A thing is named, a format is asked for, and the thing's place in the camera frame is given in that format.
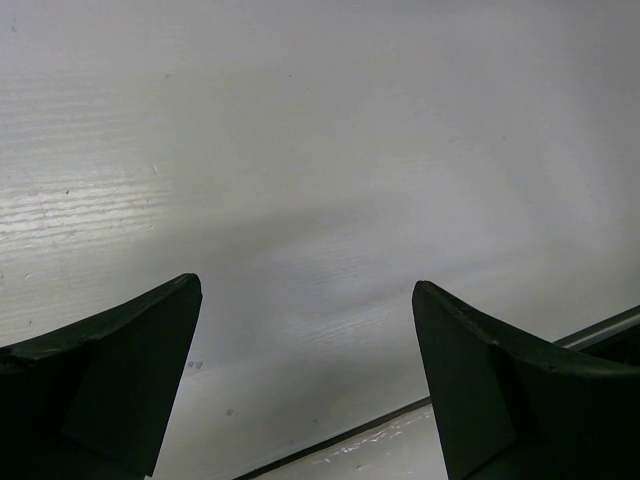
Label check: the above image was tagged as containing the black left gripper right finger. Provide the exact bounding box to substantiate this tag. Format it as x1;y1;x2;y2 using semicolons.
412;281;639;479

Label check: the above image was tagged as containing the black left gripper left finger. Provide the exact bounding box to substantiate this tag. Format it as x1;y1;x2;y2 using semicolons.
1;273;202;479

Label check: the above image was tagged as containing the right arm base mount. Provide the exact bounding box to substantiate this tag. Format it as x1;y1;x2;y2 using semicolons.
554;306;640;366

